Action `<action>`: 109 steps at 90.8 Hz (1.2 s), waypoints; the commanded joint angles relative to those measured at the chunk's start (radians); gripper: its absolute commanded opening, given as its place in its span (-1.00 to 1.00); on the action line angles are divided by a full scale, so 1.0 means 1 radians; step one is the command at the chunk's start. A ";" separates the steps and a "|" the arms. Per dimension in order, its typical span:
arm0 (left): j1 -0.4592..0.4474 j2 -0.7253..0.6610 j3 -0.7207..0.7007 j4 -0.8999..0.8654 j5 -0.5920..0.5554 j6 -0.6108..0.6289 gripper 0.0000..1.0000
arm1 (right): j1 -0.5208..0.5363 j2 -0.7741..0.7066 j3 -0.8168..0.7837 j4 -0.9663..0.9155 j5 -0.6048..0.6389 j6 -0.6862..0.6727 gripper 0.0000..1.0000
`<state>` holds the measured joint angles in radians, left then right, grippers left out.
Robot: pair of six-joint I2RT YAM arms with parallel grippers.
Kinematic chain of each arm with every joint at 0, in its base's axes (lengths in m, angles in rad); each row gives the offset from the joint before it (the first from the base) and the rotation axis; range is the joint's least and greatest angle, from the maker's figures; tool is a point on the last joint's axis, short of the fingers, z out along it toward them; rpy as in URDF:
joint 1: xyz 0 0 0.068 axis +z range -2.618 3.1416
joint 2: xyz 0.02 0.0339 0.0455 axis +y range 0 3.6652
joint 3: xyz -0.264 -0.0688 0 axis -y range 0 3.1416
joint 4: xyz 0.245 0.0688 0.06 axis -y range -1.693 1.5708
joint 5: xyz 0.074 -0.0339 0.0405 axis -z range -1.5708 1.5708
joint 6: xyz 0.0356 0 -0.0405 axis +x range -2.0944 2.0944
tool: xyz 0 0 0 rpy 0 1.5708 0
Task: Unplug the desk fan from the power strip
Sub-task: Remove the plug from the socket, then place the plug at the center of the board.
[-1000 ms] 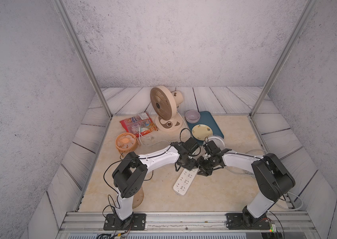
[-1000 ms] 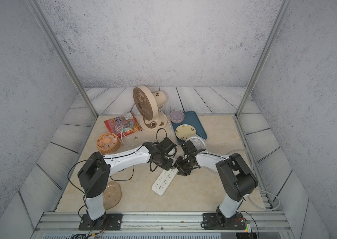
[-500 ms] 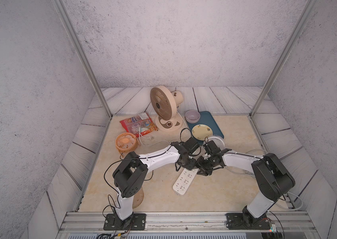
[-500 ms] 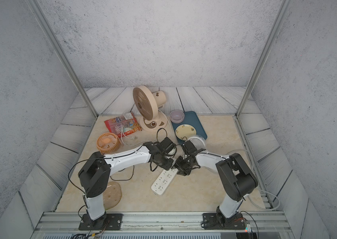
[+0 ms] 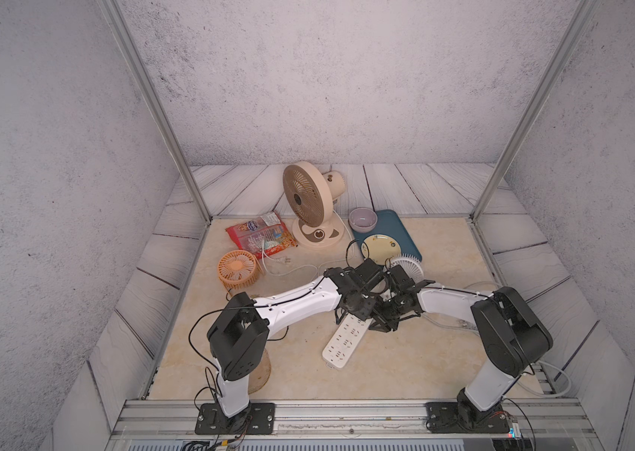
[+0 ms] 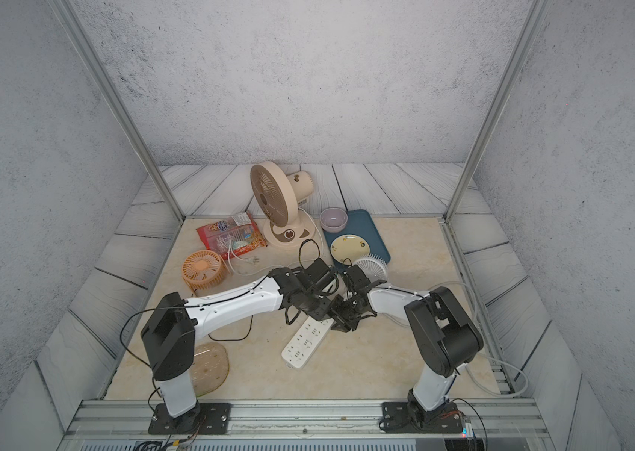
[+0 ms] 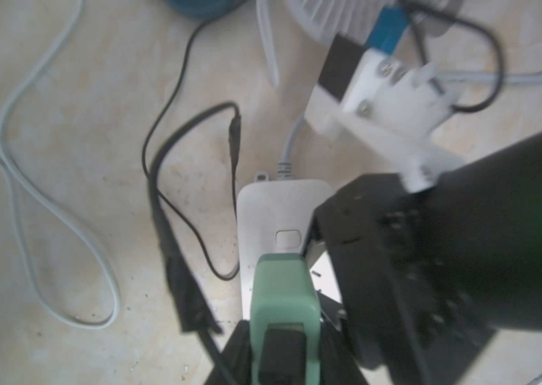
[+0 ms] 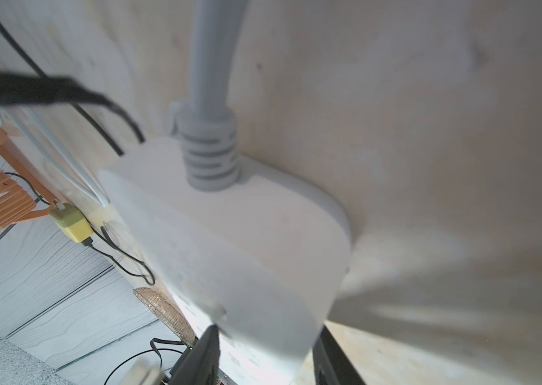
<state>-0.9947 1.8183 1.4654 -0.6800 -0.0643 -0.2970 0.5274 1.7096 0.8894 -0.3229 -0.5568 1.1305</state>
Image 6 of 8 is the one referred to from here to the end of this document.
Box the white power strip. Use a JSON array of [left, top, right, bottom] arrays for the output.
[[281, 317, 334, 369]]

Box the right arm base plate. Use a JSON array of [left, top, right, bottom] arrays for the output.
[[379, 401, 465, 434]]

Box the small orange usb fan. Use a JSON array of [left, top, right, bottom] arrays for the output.
[[181, 250, 227, 291]]

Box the aluminium front rail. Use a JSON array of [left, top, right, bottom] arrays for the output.
[[59, 400, 554, 450]]

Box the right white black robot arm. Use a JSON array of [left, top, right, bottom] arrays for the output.
[[330, 265, 484, 432]]

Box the beige desk fan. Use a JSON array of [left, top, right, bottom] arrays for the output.
[[250, 162, 316, 248]]

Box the teal tray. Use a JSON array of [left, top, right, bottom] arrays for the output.
[[324, 210, 391, 270]]

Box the purple bowl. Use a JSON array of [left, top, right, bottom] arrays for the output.
[[319, 207, 349, 233]]

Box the red snack bag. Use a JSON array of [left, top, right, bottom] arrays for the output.
[[197, 212, 268, 259]]

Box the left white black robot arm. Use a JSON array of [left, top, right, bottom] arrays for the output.
[[140, 259, 338, 419]]

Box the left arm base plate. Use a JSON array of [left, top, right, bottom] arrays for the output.
[[148, 402, 232, 435]]

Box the yellow plate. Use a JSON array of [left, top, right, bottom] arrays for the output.
[[330, 234, 370, 265]]

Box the small white usb fan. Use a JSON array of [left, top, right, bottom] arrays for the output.
[[353, 254, 388, 282]]

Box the black usb cable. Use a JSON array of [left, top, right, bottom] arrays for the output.
[[190, 239, 324, 343]]

